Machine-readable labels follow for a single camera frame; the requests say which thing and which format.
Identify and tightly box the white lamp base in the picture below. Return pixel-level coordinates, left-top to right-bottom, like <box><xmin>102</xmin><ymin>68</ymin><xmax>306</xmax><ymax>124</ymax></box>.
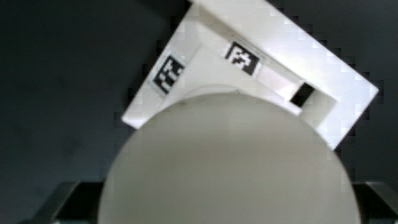
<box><xmin>123</xmin><ymin>8</ymin><xmax>303</xmax><ymax>128</ymax></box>

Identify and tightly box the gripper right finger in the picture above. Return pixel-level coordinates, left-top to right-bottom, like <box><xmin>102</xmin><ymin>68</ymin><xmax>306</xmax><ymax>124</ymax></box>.
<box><xmin>352</xmin><ymin>181</ymin><xmax>398</xmax><ymax>224</ymax></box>

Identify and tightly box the white U-shaped wall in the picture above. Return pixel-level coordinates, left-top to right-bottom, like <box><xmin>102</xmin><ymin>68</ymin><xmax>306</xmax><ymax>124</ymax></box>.
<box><xmin>187</xmin><ymin>0</ymin><xmax>381</xmax><ymax>149</ymax></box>

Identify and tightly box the white lamp bulb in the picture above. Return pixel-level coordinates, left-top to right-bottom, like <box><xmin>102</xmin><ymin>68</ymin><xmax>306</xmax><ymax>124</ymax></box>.
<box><xmin>98</xmin><ymin>92</ymin><xmax>361</xmax><ymax>224</ymax></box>

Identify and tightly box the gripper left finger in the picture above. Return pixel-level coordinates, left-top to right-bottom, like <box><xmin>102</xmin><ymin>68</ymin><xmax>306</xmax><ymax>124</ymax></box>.
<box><xmin>20</xmin><ymin>181</ymin><xmax>104</xmax><ymax>224</ymax></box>

